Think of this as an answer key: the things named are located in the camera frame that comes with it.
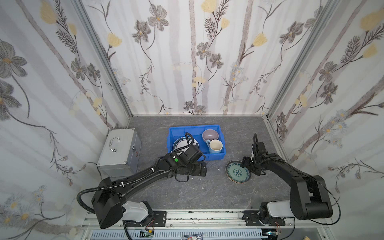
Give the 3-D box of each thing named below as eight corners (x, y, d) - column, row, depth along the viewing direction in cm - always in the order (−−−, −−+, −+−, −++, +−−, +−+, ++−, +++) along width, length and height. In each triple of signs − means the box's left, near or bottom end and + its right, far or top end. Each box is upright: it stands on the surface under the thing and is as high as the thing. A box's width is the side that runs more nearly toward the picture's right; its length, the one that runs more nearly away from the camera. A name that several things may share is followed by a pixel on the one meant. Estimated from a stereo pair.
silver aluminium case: (106, 177, 90) (90, 164, 76) (119, 144, 105) (108, 128, 92) (135, 177, 90) (125, 164, 76) (144, 144, 105) (137, 128, 92)
